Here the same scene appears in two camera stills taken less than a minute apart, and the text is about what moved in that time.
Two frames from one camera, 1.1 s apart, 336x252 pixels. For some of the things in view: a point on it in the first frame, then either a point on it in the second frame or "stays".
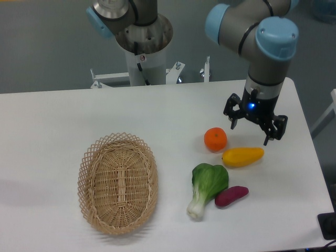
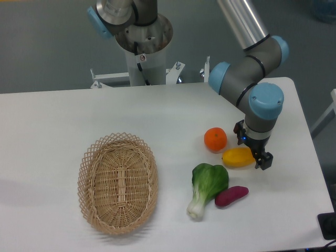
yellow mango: (239, 157) stays
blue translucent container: (325, 10) stays
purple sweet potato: (230, 195) stays
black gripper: (260, 110) to (263, 159)
